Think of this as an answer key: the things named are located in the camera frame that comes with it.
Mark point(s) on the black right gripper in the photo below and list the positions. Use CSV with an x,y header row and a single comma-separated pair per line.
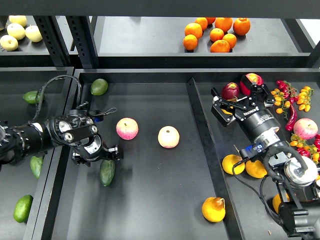
x,y
255,121

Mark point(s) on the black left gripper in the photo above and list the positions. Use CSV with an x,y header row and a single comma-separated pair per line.
x,y
93,149

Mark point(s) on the dark green avocado tray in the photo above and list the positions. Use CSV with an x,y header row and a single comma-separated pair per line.
x,y
107,172

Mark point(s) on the yellow pear tray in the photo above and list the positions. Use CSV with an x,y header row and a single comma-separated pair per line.
x,y
213,209

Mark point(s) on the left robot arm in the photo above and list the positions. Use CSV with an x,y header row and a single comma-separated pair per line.
x,y
77,130

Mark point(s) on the green avocado lower edge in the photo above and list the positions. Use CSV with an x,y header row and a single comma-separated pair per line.
x,y
36,163

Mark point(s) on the green avocado tray corner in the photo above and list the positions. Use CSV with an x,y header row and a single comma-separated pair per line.
x,y
99,87

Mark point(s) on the yellow pear behind wrist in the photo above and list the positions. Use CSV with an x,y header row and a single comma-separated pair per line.
x,y
255,169

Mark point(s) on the green avocado upper left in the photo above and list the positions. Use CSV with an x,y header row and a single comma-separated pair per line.
x,y
32,97

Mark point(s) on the bright green avocado bottom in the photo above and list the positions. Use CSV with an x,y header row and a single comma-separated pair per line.
x,y
22,209

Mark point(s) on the pale yellow pear right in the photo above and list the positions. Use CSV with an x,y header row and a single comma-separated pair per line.
x,y
32,32

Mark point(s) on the pale yellow pear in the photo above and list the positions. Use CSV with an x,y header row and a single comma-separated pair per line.
x,y
9,43
16,30
32,32
18,19

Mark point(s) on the pale yellow pear front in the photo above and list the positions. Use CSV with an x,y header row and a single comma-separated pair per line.
x,y
9,43

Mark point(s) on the pale yellow pear middle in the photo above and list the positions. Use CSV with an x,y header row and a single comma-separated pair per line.
x,y
16,30

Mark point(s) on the pale yellow pear back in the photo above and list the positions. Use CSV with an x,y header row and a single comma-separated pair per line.
x,y
18,19

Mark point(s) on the dark purple apple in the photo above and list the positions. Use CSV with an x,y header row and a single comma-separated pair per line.
x,y
230,91

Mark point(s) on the bright red apple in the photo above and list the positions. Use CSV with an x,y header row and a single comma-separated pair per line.
x,y
257,78

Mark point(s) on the orange cherry tomato cluster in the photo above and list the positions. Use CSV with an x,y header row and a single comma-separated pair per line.
x,y
282,102

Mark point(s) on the pink red apple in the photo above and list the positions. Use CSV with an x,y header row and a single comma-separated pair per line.
x,y
127,128

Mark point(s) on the red chili pepper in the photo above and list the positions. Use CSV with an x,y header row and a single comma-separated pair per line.
x,y
292,119

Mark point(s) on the orange front centre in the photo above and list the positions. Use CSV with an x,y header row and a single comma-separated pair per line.
x,y
220,46

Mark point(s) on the orange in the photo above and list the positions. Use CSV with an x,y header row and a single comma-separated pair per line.
x,y
203,22
241,26
231,39
220,46
190,42
193,29
216,34

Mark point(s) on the orange front right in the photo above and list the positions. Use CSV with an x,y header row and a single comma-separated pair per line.
x,y
231,39

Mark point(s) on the yellow cherry tomato cluster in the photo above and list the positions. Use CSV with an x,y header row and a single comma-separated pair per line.
x,y
304,99

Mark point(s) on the pink apple right tray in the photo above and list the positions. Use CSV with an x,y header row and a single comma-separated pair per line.
x,y
305,128

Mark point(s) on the orange far right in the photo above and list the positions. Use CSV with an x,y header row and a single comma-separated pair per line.
x,y
241,26

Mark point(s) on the pale pink apple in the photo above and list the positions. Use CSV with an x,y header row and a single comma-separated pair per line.
x,y
168,137

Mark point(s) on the orange front left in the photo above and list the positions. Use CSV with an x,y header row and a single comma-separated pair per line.
x,y
190,42

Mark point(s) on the orange back large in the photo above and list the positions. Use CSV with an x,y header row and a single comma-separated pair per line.
x,y
223,23

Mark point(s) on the mixed cherry tomato pile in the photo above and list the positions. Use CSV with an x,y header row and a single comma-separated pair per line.
x,y
308,148

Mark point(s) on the black centre tray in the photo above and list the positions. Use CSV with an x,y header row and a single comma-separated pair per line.
x,y
157,193

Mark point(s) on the black tray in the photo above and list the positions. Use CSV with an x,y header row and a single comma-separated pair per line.
x,y
157,193
246,198
18,180

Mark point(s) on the orange upper left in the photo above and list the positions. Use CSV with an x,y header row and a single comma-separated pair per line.
x,y
193,29

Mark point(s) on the orange back left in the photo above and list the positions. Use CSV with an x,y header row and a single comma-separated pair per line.
x,y
203,22

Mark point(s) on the black right tray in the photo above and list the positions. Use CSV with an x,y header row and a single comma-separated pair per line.
x,y
246,198

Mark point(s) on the black left tray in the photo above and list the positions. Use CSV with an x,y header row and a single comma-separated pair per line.
x,y
18,180

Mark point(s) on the black metal shelf frame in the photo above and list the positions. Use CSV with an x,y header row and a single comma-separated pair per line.
x,y
288,10

